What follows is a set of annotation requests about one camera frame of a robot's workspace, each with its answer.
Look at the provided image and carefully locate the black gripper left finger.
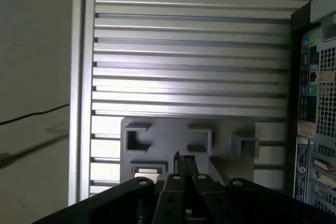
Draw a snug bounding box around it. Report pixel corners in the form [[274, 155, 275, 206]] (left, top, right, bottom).
[[33, 151, 186, 224]]

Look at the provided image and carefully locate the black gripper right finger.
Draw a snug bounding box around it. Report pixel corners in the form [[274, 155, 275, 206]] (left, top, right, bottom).
[[185, 156, 336, 224]]

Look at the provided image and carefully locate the CPU with silver heat spreader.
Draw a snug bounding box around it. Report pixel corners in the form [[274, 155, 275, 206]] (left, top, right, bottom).
[[132, 166, 166, 183]]

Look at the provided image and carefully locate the grey parts rack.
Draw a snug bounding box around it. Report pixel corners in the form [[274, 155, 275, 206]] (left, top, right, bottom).
[[120, 117, 261, 191]]

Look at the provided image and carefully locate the white barcode label sticker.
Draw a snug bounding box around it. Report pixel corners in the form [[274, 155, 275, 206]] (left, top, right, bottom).
[[296, 137, 311, 201]]

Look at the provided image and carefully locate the orange label sticker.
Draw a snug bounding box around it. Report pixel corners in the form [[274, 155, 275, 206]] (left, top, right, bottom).
[[297, 121, 316, 137]]

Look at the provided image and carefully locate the open PC case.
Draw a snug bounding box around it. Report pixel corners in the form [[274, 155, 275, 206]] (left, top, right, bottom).
[[287, 0, 336, 209]]

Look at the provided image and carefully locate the rear port panel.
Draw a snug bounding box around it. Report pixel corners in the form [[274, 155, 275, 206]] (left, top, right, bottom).
[[299, 31, 320, 124]]

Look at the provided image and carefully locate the thin black floor cable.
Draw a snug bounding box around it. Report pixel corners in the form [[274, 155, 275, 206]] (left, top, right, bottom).
[[0, 104, 70, 126]]

